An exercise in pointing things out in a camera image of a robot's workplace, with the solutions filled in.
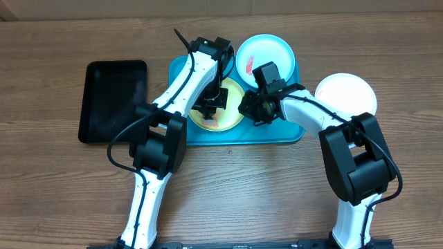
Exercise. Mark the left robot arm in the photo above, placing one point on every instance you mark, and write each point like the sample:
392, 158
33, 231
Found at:
158, 137

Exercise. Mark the white plate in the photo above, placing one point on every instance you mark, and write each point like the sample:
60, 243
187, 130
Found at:
347, 93

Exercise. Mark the yellow green plate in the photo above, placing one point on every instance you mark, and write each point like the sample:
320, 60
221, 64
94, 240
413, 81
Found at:
229, 117

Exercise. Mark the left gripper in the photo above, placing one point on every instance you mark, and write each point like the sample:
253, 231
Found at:
205, 109

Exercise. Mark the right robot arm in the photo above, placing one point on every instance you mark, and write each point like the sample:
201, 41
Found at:
358, 164

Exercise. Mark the black rectangular tray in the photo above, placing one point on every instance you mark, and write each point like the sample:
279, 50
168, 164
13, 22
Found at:
112, 91

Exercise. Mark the teal plastic tray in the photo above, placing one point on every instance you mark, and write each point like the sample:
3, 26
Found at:
244, 133

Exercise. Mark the green pink sponge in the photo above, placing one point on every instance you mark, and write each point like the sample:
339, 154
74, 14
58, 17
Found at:
210, 123

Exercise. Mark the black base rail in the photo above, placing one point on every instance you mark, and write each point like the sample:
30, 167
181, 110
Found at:
239, 246

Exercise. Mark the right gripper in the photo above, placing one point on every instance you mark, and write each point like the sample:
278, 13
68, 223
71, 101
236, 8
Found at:
248, 111

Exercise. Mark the light blue plate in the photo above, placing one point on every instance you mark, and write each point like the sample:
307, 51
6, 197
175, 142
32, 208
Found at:
261, 49

